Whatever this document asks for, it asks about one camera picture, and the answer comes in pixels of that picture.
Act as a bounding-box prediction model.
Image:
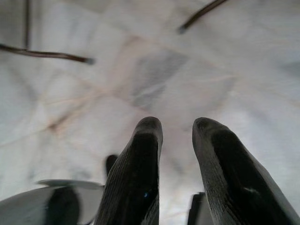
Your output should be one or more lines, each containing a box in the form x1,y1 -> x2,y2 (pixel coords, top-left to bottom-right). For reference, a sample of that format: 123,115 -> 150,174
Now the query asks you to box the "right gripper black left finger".
95,116 -> 164,225

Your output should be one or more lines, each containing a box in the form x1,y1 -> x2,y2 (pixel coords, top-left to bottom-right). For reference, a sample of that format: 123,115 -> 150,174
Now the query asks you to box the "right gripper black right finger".
192,117 -> 300,225

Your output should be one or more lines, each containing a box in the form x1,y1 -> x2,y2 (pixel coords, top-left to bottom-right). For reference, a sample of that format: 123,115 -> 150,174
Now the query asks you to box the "silver black robot leg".
0,179 -> 105,225

